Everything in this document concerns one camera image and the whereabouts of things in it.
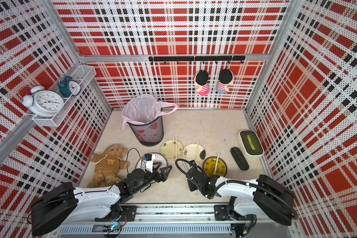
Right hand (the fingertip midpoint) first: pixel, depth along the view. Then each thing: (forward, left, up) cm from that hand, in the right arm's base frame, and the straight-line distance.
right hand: (193, 179), depth 85 cm
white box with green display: (+20, -37, +5) cm, 43 cm away
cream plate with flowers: (+19, +17, +2) cm, 26 cm away
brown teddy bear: (+7, +49, +8) cm, 50 cm away
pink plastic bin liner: (+38, +31, +21) cm, 54 cm away
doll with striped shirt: (+54, -22, +32) cm, 67 cm away
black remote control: (+10, -29, +3) cm, 31 cm away
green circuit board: (-23, +38, +2) cm, 45 cm away
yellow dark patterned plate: (+9, -10, 0) cm, 13 cm away
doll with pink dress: (+53, -6, +32) cm, 62 cm away
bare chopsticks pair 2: (+19, +13, +2) cm, 23 cm away
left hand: (+5, +14, +9) cm, 17 cm away
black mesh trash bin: (+23, +26, +14) cm, 38 cm away
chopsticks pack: (+2, +4, +14) cm, 15 cm away
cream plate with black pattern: (+17, +2, 0) cm, 17 cm away
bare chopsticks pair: (+18, -3, +1) cm, 18 cm away
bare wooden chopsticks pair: (+8, -14, +2) cm, 16 cm away
